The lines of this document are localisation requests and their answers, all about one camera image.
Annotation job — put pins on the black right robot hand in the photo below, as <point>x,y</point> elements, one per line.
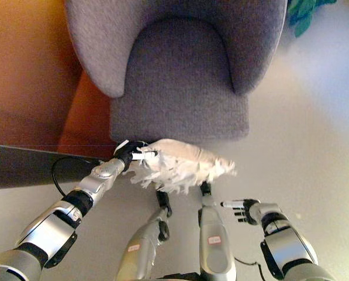
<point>242,209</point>

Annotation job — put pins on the white ruffled pillow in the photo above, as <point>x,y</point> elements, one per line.
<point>183,168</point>

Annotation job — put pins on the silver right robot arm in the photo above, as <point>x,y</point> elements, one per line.
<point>288,243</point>

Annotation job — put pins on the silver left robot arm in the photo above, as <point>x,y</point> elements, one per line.
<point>60,216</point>

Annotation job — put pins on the silver right robot leg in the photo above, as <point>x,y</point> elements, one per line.
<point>215,234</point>

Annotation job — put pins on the silver robot leg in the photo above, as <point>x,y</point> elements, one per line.
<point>145,243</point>
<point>215,234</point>

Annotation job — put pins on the silver left robot leg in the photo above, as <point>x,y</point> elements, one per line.
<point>145,243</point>

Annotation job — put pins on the grey fabric tub armchair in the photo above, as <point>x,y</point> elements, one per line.
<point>177,76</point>

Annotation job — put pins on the green leafy potted plant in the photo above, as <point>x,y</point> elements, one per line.
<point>304,13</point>

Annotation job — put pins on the dark grey rounded table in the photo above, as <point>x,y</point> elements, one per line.
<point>31,167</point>

